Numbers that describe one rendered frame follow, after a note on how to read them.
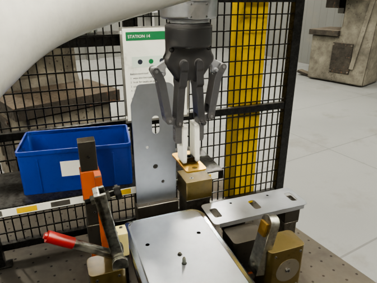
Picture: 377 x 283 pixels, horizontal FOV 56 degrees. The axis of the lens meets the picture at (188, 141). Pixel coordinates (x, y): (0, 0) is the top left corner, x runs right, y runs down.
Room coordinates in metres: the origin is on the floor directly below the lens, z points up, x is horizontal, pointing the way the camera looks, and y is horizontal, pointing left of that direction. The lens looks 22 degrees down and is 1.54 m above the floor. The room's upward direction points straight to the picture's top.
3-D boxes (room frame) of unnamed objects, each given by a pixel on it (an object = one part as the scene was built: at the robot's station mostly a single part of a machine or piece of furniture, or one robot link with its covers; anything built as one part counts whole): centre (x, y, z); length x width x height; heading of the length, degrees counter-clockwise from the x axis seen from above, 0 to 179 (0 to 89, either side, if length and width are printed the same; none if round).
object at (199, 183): (0.91, -0.02, 0.88); 0.08 x 0.08 x 0.36; 20
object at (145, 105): (0.86, 0.09, 1.17); 0.12 x 0.01 x 0.34; 110
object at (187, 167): (0.58, 0.00, 1.27); 0.08 x 0.04 x 0.01; 21
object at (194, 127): (0.58, -0.01, 1.30); 0.03 x 0.01 x 0.07; 21
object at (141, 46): (1.16, 0.11, 1.30); 0.23 x 0.02 x 0.31; 110
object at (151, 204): (0.86, 0.09, 0.85); 0.12 x 0.03 x 0.30; 110
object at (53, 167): (0.96, 0.33, 1.09); 0.30 x 0.17 x 0.13; 103
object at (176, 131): (0.57, 0.03, 1.33); 0.03 x 0.01 x 0.05; 111
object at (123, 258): (0.54, 0.13, 1.06); 0.03 x 0.01 x 0.03; 110
